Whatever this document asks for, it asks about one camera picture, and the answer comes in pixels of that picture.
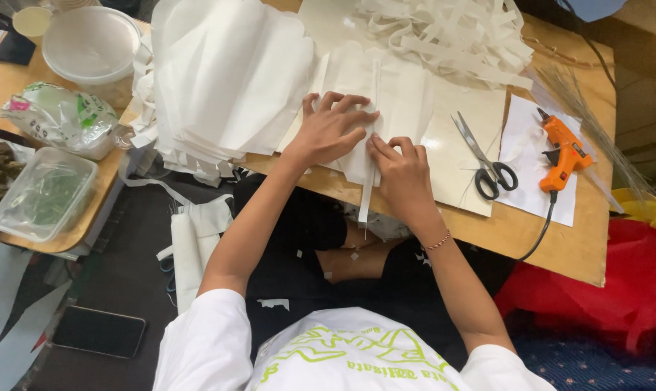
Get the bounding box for clear plastic food container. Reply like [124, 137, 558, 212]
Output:
[0, 146, 100, 244]

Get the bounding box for white paper piece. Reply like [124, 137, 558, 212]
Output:
[276, 41, 435, 189]

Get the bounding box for red cloth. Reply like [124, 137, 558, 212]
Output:
[493, 217, 656, 355]

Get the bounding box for person's left hand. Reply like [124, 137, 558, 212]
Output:
[281, 91, 381, 171]

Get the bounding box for white printed t-shirt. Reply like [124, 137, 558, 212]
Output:
[152, 288, 558, 391]

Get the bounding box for black smartphone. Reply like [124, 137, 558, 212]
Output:
[51, 304, 147, 360]

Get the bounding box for yellow plastic object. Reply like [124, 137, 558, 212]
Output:
[610, 187, 656, 235]

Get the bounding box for stack of white paper sheets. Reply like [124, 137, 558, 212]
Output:
[128, 0, 316, 187]

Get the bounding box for black handled steel scissors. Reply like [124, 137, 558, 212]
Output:
[451, 111, 519, 201]

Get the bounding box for white plastic bowl with lid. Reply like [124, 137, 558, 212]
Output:
[41, 6, 143, 86]

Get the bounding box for black glue gun cable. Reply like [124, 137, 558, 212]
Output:
[517, 190, 559, 262]

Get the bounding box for small clear glass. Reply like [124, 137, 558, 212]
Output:
[113, 125, 137, 151]

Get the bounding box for orange hot glue gun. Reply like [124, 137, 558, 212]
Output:
[536, 107, 594, 194]

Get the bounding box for long white paper strip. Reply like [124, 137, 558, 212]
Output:
[358, 59, 383, 224]

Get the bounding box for person's legs in black shorts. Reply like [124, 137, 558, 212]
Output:
[232, 173, 516, 371]

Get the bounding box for black flat pouch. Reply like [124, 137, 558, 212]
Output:
[0, 31, 37, 67]

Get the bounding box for thin beaded bracelet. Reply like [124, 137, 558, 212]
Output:
[421, 228, 452, 253]

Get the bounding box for bundle of thin broom sticks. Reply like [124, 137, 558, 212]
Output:
[534, 64, 656, 203]

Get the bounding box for flat white paper sheet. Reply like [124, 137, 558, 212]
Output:
[494, 94, 584, 228]

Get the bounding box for thin black cable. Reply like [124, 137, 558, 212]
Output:
[557, 0, 618, 89]

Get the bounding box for printed white plastic bag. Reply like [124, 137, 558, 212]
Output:
[0, 81, 120, 161]

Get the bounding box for heap of cut paper strips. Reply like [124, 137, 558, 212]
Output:
[354, 0, 535, 91]

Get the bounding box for cream cardboard sheet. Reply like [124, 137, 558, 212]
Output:
[419, 75, 508, 218]

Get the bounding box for blue dotted mat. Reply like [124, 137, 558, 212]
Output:
[510, 330, 656, 391]

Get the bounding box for rolled white paper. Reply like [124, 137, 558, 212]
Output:
[170, 211, 205, 316]

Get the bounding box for cup with yellow lid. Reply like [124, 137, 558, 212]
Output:
[12, 6, 53, 39]

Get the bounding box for person's right hand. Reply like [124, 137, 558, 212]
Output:
[365, 133, 447, 235]

